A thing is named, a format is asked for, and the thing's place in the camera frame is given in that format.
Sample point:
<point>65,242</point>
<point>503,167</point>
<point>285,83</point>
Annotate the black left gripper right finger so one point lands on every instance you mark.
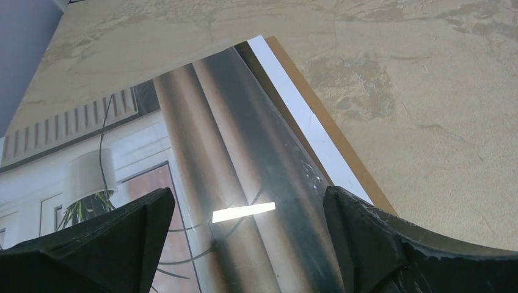
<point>380,252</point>

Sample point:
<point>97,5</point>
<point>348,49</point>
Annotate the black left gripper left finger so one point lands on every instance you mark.
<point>115,252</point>

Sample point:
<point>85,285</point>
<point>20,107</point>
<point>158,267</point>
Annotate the glossy photo print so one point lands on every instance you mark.
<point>229,135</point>

